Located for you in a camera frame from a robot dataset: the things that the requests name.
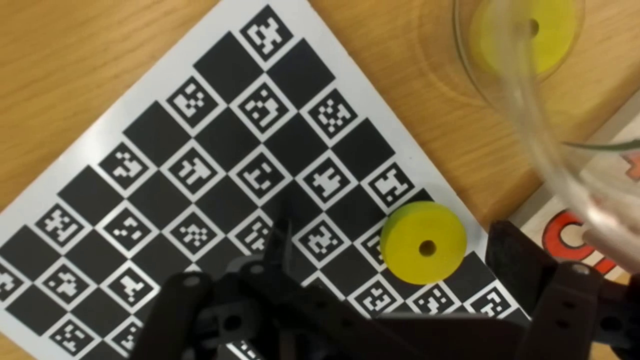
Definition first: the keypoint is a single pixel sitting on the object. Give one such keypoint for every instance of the checkered marker board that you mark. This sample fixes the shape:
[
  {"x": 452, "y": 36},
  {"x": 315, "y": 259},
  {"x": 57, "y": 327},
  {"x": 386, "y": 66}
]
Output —
[{"x": 255, "y": 113}]

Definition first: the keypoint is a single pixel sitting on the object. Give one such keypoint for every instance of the clear plastic cup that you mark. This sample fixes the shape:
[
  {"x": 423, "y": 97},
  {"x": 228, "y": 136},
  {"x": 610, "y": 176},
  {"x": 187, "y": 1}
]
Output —
[{"x": 596, "y": 78}]

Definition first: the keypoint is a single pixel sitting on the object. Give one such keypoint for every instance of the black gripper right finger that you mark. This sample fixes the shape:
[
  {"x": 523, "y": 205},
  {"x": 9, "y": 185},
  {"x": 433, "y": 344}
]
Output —
[{"x": 571, "y": 304}]

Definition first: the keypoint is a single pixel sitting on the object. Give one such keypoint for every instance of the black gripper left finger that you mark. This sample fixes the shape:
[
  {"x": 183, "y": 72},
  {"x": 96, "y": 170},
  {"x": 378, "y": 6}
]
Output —
[{"x": 196, "y": 316}]

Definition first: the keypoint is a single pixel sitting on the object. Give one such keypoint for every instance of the yellow ring block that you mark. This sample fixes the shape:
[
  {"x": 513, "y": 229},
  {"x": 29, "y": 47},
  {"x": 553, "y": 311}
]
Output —
[
  {"x": 551, "y": 30},
  {"x": 423, "y": 242}
]

